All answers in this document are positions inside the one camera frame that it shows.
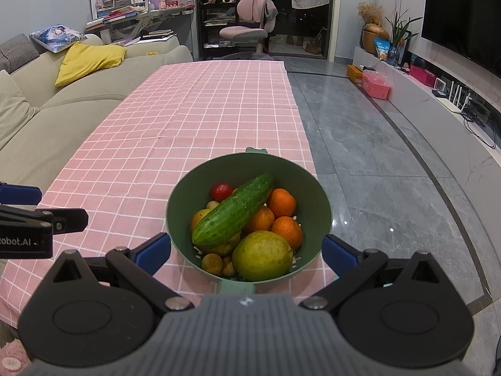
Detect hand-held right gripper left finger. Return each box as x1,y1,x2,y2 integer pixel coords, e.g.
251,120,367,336
51,232,195,311

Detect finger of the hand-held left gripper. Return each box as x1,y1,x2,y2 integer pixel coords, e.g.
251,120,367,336
0,182,43,205
0,204,89,236

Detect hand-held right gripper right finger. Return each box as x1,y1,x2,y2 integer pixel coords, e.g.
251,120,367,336
299,234,451,309

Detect green colander bowl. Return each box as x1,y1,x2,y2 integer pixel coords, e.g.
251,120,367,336
166,147,333,294

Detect red cherry tomato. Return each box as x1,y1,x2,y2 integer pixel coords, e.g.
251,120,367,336
212,182,233,202

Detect green cucumber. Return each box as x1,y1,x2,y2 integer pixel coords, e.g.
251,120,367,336
191,172,275,249

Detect beige sofa cushion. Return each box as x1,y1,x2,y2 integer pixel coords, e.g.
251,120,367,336
0,70,40,151

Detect beige sofa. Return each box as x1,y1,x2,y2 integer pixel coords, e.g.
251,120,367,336
0,33,194,200

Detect pink fluffy fabric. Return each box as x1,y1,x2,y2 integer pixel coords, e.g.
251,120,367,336
0,337,32,376

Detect pink checked tablecloth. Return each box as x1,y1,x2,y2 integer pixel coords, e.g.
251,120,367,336
0,60,339,326

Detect grey striped cushion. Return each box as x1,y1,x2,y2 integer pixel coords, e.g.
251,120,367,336
0,33,42,74

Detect yellow pillow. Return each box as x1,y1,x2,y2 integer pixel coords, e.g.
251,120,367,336
55,42,128,87

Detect white tv cabinet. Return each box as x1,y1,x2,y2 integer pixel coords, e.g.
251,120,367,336
352,46,501,251

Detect blue printed pillow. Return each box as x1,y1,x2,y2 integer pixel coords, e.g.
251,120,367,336
29,24,87,53

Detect pink storage box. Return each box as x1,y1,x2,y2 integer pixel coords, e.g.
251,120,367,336
361,71,392,100

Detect white router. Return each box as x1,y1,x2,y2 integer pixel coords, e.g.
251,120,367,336
442,80,472,113

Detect magenta box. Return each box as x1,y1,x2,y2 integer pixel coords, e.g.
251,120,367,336
409,65,437,87

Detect dark notebook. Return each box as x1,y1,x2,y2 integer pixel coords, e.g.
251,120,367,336
141,29,177,42

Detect stack of books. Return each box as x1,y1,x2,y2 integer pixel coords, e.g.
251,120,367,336
86,6,137,24

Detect blue snack bag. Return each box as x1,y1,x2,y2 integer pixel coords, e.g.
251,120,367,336
374,38,392,61

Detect golden vase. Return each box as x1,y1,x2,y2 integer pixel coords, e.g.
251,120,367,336
362,23,390,55

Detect cluttered study desk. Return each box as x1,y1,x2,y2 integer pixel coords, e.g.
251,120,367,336
84,0,195,45

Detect green potted plant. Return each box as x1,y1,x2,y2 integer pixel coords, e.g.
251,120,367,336
385,10,423,66

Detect dried flowers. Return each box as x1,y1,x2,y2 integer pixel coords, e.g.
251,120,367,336
357,2,383,25

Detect black shelf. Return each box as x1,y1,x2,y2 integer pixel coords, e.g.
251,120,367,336
199,0,239,50

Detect pink office chair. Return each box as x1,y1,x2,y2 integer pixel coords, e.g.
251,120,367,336
219,0,278,53

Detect black television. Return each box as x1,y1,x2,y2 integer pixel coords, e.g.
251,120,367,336
421,0,501,72

